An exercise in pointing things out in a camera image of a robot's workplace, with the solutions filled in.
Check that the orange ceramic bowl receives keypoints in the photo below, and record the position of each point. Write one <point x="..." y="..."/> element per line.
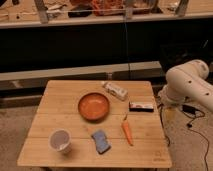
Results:
<point x="93" y="106"/>

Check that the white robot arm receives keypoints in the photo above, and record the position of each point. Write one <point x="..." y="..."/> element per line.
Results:
<point x="187" y="80"/>

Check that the small dark flat box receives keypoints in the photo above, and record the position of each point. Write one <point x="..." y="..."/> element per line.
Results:
<point x="141" y="107"/>

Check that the orange carrot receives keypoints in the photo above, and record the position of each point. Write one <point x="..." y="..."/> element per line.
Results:
<point x="127" y="131"/>

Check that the wooden folding table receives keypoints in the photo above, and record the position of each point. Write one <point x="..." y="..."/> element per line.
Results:
<point x="59" y="109"/>

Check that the blue sponge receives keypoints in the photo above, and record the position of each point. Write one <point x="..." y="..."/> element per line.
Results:
<point x="101" y="142"/>

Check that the white paper cup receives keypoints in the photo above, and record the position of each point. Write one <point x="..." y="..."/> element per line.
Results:
<point x="60" y="141"/>

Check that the orange clutter on shelf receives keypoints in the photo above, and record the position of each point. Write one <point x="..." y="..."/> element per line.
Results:
<point x="107" y="7"/>

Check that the long metal shelf rail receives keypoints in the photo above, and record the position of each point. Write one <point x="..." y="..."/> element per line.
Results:
<point x="7" y="76"/>

